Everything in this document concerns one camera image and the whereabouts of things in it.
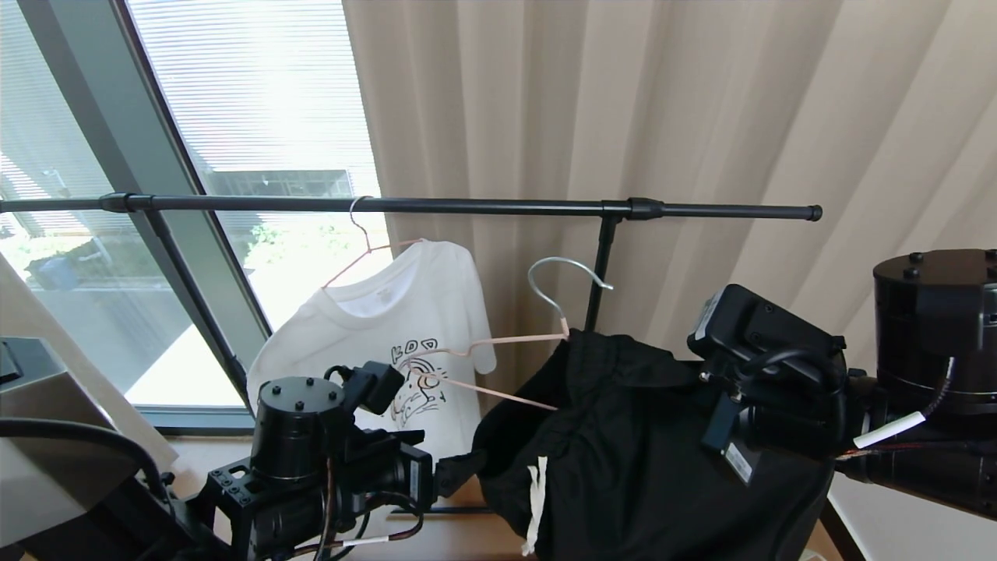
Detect beige curtain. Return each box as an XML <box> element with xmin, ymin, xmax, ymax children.
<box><xmin>0</xmin><ymin>257</ymin><xmax>180</xmax><ymax>476</ymax></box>
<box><xmin>343</xmin><ymin>0</ymin><xmax>997</xmax><ymax>406</ymax></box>

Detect pink clothes hanger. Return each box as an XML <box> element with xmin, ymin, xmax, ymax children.
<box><xmin>323</xmin><ymin>196</ymin><xmax>425</xmax><ymax>289</ymax></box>
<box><xmin>401</xmin><ymin>257</ymin><xmax>615</xmax><ymax>411</ymax></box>

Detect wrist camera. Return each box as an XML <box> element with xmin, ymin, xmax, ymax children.
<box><xmin>687</xmin><ymin>284</ymin><xmax>850</xmax><ymax>398</ymax></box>
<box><xmin>323</xmin><ymin>361</ymin><xmax>406</xmax><ymax>415</ymax></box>

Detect window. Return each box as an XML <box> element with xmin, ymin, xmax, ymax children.
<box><xmin>0</xmin><ymin>0</ymin><xmax>390</xmax><ymax>429</ymax></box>

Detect black clothes rack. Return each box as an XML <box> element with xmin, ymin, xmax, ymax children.
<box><xmin>0</xmin><ymin>195</ymin><xmax>823</xmax><ymax>515</ymax></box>

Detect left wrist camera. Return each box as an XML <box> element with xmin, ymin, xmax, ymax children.
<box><xmin>323</xmin><ymin>361</ymin><xmax>406</xmax><ymax>415</ymax></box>

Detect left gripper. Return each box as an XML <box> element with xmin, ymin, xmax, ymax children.
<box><xmin>327</xmin><ymin>440</ymin><xmax>435</xmax><ymax>515</ymax></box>

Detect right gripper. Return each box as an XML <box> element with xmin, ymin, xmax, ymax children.
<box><xmin>701</xmin><ymin>390</ymin><xmax>997</xmax><ymax>519</ymax></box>

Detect black shorts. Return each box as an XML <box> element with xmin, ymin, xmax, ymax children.
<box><xmin>471</xmin><ymin>329</ymin><xmax>836</xmax><ymax>561</ymax></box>

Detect white printed t-shirt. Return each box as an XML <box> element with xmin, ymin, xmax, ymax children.
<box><xmin>248</xmin><ymin>240</ymin><xmax>498</xmax><ymax>468</ymax></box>

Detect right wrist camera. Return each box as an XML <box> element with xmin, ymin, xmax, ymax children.
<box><xmin>687</xmin><ymin>284</ymin><xmax>850</xmax><ymax>398</ymax></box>

